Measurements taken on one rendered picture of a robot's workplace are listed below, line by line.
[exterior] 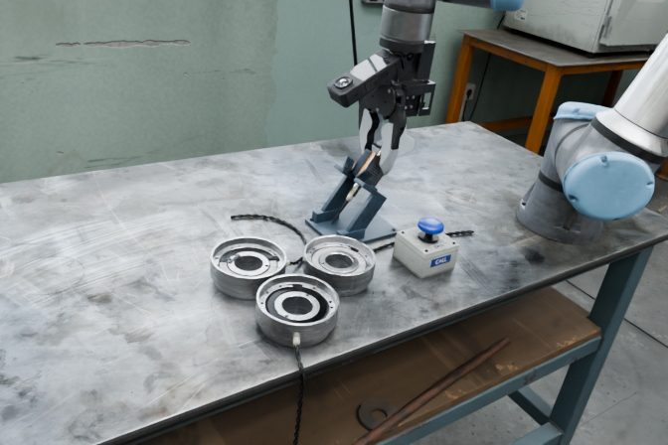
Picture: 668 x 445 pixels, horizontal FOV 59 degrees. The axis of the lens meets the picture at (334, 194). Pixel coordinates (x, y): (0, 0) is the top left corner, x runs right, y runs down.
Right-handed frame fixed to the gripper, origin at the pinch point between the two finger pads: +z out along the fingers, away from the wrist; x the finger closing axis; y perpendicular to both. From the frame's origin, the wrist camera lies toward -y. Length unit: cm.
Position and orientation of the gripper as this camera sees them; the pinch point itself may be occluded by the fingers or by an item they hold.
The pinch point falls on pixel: (373, 162)
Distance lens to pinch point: 96.2
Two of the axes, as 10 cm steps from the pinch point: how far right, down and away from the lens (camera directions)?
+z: -1.1, 8.9, 4.5
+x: -5.6, -4.3, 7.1
